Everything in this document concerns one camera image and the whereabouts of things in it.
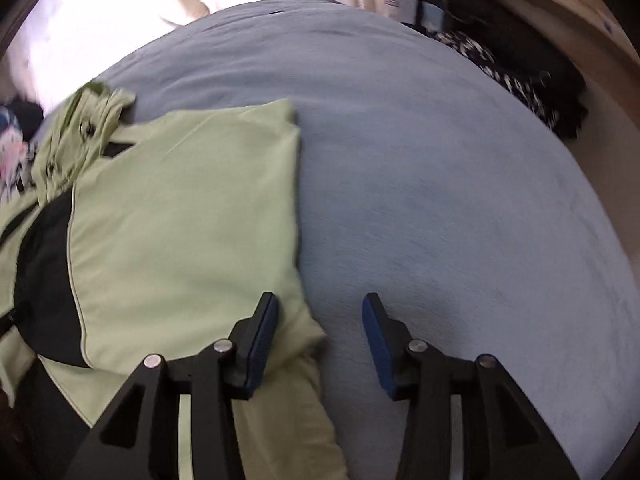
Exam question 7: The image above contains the floral quilt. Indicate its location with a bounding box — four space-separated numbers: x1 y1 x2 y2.
0 105 31 171

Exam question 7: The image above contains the black bag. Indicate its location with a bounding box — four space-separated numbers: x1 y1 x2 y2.
395 0 588 136

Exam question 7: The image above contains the green and black jacket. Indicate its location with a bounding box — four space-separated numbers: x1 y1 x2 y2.
0 82 351 480

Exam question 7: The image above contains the white cardboard box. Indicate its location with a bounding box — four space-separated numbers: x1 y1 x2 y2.
382 0 446 28

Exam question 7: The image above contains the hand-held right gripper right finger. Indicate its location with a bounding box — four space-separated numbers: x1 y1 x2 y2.
362 292 581 480

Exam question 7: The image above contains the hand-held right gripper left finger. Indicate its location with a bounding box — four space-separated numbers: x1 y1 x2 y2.
62 291 279 480

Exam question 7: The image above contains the blue fleece blanket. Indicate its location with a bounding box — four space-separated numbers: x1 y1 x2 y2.
90 0 632 480

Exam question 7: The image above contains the wooden shelf unit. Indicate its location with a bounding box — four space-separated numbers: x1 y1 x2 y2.
400 0 640 126

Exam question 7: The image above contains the black knitted cloth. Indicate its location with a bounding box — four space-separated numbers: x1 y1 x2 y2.
7 100 45 136

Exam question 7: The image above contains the black and white patterned cloth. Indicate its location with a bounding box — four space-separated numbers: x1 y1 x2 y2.
435 30 551 126

